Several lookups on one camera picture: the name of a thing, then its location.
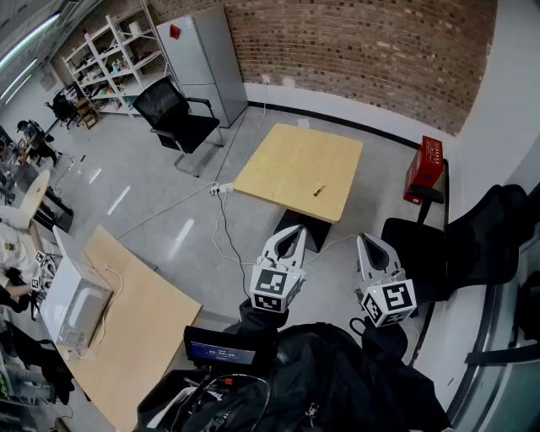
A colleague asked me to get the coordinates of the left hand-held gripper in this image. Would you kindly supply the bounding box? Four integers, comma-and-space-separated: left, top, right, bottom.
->
249, 224, 308, 314

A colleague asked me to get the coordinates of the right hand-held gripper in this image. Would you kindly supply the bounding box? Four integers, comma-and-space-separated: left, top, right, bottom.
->
356, 233, 419, 328

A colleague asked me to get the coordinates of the person's right forearm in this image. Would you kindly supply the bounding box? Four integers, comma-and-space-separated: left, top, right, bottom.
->
361, 317, 411, 365

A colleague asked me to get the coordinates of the person's left forearm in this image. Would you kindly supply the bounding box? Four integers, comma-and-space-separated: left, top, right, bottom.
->
237, 296, 293, 339

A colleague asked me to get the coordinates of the black office chair with armrest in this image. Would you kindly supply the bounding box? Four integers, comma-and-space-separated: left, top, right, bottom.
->
380, 182, 536, 303

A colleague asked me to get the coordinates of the square wooden table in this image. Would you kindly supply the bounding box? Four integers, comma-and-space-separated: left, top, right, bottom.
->
232, 122, 365, 254

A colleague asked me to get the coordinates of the red box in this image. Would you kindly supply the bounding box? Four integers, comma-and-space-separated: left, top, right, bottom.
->
402, 135, 446, 206

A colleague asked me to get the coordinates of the black chest-mounted screen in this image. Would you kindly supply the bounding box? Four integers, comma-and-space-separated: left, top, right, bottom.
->
182, 325, 280, 373

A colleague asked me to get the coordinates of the person's black jacket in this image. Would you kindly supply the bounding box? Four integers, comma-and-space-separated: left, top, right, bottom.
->
136, 321, 453, 432

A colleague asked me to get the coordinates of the long wooden desk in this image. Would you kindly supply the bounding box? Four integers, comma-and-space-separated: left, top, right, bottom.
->
56, 224, 203, 432

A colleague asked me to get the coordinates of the black mesh visitor chair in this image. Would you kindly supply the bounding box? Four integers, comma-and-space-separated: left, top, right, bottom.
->
132, 76, 226, 179

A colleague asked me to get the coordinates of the white microwave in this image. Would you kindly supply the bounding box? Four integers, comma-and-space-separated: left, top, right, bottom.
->
39, 251, 115, 349

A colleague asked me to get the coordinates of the white box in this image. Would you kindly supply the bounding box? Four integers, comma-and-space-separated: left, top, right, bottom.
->
51, 224, 86, 272

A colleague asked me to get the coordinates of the white storage shelf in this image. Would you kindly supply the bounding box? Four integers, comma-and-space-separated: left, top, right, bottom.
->
62, 0, 170, 117

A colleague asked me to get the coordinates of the small wooden stool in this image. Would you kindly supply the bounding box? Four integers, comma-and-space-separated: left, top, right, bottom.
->
74, 98, 102, 130

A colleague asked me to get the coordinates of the round white table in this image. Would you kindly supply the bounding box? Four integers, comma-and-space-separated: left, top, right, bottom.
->
18, 168, 75, 234

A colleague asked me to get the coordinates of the black swivel chair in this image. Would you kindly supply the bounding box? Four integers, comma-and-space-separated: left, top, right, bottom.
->
45, 92, 79, 130

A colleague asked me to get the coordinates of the long ceiling light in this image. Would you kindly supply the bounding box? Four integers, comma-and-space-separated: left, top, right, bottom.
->
0, 12, 62, 69
0, 58, 40, 103

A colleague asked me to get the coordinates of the white looped floor cable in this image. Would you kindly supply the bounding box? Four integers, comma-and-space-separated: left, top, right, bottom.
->
210, 192, 272, 272

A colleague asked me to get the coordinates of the black floor cable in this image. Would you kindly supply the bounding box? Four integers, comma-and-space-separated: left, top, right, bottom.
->
213, 105, 251, 296

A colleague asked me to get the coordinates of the long white floor cable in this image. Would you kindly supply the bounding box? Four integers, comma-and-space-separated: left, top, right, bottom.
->
116, 181, 213, 240

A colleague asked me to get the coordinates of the white wall socket cable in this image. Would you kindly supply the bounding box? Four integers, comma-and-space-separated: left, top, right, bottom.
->
234, 79, 269, 140

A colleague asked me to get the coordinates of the black chest cable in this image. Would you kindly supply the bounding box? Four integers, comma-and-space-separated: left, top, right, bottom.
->
168, 372, 272, 432

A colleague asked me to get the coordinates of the white cable on desk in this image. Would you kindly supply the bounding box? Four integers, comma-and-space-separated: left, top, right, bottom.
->
68, 262, 125, 360

